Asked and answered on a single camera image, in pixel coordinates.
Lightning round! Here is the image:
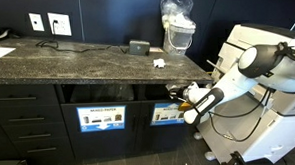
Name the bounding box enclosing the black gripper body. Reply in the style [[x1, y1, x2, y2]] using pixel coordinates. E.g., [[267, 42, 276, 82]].
[[169, 86, 187, 103]]

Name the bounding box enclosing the small white paper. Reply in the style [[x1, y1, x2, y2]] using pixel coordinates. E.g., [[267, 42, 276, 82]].
[[152, 58, 167, 69]]

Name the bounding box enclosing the mixed paper sign up arrow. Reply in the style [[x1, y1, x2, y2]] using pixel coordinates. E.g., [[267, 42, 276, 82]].
[[148, 101, 187, 127]]

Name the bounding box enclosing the black cabinet door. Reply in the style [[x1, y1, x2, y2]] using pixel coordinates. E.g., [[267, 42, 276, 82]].
[[134, 100, 192, 153], [60, 100, 144, 161]]

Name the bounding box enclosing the small tan card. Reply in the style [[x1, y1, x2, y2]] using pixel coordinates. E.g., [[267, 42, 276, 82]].
[[149, 46, 164, 54]]

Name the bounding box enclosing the clear plastic bucket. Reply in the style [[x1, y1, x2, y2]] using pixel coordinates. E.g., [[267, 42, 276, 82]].
[[161, 21, 198, 57]]

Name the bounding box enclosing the small grey box device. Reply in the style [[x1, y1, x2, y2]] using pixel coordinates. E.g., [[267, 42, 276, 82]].
[[128, 38, 151, 57]]

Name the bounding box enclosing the mixed paper sign down arrow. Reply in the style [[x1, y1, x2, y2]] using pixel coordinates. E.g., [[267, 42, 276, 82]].
[[76, 104, 128, 134]]

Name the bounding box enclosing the black stand clamp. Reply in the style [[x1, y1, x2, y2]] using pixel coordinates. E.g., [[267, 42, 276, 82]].
[[220, 150, 249, 165]]

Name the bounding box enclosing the crumpled clear plastic bag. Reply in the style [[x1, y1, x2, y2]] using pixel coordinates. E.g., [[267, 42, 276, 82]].
[[159, 0, 199, 31]]

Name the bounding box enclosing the white office printer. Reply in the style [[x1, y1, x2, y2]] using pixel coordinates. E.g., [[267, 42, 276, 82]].
[[188, 20, 295, 165]]

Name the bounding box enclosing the large white outlet plate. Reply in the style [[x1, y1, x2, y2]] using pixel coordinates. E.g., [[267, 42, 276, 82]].
[[46, 11, 72, 38]]

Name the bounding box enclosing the black cabinet drawer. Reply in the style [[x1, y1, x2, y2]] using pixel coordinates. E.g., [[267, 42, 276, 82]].
[[2, 121, 70, 144], [14, 138, 76, 165], [0, 103, 65, 127], [0, 81, 60, 109]]

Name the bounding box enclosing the amber camera mount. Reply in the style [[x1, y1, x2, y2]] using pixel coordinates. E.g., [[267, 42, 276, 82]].
[[176, 101, 194, 112]]

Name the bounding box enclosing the black camera cable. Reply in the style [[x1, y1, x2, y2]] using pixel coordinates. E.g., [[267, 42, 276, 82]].
[[206, 86, 275, 145]]

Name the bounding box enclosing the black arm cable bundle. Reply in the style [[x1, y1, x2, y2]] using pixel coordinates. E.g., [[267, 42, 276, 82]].
[[275, 40, 295, 67]]

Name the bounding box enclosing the black power cable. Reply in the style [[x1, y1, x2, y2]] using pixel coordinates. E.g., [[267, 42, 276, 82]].
[[34, 15, 131, 59]]

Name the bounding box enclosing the small white wall plate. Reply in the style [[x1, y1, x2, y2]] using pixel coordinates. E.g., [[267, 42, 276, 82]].
[[28, 12, 45, 33]]

